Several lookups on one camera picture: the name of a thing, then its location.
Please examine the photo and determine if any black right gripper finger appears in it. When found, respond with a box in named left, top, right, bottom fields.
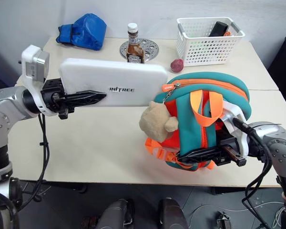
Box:
left=176, top=146, right=222, bottom=165

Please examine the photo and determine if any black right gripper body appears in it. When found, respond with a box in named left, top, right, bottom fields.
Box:
left=214, top=133, right=247, bottom=167

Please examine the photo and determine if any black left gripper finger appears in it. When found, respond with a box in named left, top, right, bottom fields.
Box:
left=62, top=90, right=107, bottom=107

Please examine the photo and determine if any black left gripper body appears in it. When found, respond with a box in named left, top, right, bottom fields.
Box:
left=40, top=78, right=75, bottom=120

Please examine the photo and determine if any orange and teal backpack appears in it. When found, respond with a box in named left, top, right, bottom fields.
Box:
left=144, top=72, right=250, bottom=172

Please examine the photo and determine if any white rectangular box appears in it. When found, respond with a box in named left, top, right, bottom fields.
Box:
left=59, top=58, right=169, bottom=107

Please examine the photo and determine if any dark rounded shape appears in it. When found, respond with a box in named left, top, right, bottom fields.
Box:
left=94, top=198, right=135, bottom=229
left=157, top=197, right=189, bottom=229

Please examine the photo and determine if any glass ketchup bottle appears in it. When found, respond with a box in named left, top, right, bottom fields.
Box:
left=126, top=22, right=145, bottom=65

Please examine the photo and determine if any small black floor object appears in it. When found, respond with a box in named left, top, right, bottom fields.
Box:
left=216, top=210, right=232, bottom=229

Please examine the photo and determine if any perforated round metal plate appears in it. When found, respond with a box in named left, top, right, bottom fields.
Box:
left=119, top=39, right=160, bottom=63

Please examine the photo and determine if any dark red round fruit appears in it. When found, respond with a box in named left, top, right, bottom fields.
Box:
left=170, top=58, right=184, bottom=73

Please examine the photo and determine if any white perforated plastic basket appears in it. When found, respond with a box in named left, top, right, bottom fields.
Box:
left=176, top=17, right=246, bottom=67

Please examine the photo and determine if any black rectangular device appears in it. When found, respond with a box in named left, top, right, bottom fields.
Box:
left=208, top=21, right=230, bottom=38

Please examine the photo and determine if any silver robot body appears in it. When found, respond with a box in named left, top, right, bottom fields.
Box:
left=0, top=176, right=23, bottom=229

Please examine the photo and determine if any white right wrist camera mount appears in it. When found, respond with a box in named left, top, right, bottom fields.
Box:
left=221, top=101, right=250, bottom=159

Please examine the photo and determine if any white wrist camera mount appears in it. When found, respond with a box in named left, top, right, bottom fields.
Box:
left=20, top=44, right=61, bottom=117
left=221, top=101, right=250, bottom=159

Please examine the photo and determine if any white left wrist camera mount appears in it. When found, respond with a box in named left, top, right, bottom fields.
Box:
left=20, top=44, right=61, bottom=117

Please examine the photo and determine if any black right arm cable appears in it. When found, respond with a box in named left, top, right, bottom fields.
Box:
left=232, top=117, right=277, bottom=229

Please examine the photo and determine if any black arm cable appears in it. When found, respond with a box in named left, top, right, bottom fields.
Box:
left=21, top=113, right=51, bottom=203
left=232, top=117, right=277, bottom=229

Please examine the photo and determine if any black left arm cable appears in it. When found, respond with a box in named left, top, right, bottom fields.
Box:
left=21, top=113, right=51, bottom=203

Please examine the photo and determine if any beige plush bear keychain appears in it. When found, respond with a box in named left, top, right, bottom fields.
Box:
left=139, top=101, right=179, bottom=144

